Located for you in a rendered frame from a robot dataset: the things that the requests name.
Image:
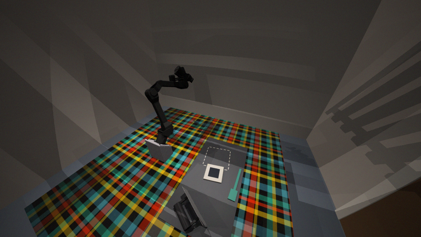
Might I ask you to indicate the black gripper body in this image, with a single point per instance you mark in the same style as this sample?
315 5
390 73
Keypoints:
172 78

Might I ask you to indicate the grey mat with plaid border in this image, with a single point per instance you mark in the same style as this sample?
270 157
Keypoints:
210 198

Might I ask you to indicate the teal flat trowel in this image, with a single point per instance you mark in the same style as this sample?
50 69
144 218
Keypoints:
233 192

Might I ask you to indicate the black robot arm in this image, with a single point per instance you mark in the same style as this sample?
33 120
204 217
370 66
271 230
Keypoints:
152 95

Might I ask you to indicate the beige square tile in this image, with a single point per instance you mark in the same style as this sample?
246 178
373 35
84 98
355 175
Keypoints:
214 173

